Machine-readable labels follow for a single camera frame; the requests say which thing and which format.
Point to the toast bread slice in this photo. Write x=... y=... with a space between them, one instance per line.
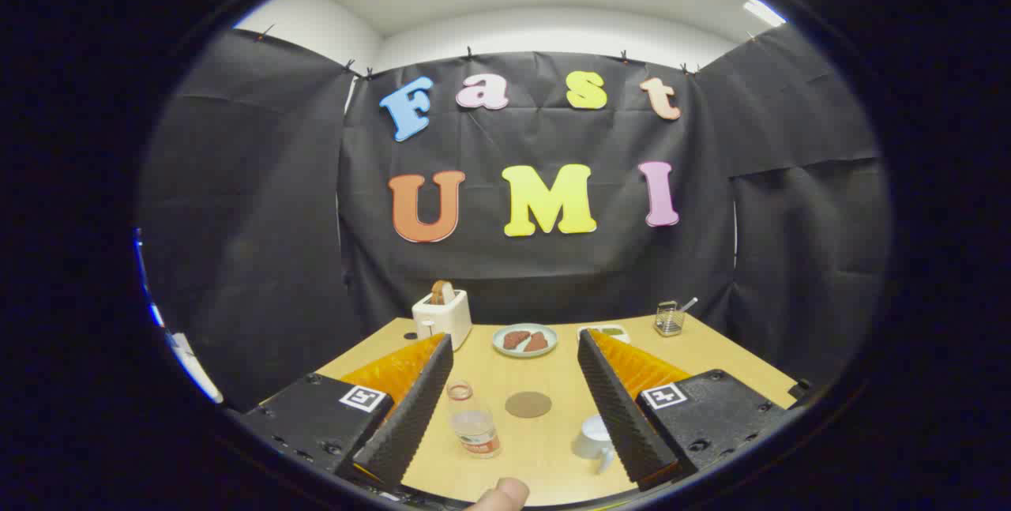
x=442 y=292

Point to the metal spoon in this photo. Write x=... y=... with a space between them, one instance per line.
x=689 y=304

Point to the small ceiling light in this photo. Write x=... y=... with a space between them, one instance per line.
x=763 y=12

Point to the white toaster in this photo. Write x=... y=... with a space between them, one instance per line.
x=446 y=320

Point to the pale green plate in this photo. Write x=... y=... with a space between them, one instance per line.
x=524 y=354

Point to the brown food piece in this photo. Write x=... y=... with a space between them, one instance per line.
x=515 y=340
x=538 y=343

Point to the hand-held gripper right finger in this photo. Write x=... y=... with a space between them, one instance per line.
x=620 y=416

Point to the black backdrop cloth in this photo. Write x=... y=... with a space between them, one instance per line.
x=261 y=219

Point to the clear plastic juice bottle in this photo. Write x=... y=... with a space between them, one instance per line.
x=475 y=426

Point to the wooden table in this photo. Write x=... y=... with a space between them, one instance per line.
x=537 y=456

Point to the round brown coaster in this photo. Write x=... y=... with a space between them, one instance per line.
x=528 y=404

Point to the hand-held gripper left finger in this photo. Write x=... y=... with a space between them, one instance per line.
x=411 y=416

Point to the white divided dish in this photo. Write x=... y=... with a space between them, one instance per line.
x=612 y=332

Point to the white cup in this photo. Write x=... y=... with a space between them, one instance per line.
x=592 y=438

